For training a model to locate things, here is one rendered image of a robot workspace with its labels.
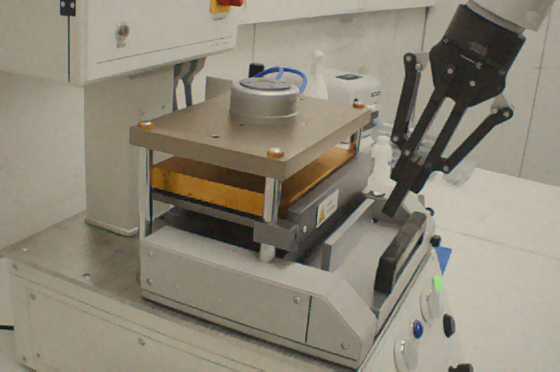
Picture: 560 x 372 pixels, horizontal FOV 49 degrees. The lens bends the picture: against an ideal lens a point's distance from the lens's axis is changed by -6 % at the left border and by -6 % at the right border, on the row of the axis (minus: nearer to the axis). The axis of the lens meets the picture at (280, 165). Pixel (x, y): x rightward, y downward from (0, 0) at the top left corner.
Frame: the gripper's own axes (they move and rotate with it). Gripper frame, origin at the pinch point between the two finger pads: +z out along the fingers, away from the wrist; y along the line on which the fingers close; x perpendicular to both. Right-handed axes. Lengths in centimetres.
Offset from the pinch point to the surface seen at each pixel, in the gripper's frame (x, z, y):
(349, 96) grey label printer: 96, 25, -33
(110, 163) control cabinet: -5.4, 15.7, -32.7
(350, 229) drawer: -1.7, 7.2, -2.7
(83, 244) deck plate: -10.6, 24.7, -29.9
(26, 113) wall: 12, 30, -65
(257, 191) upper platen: -10.3, 4.6, -11.8
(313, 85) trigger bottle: 90, 26, -42
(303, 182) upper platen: -4.9, 3.7, -9.2
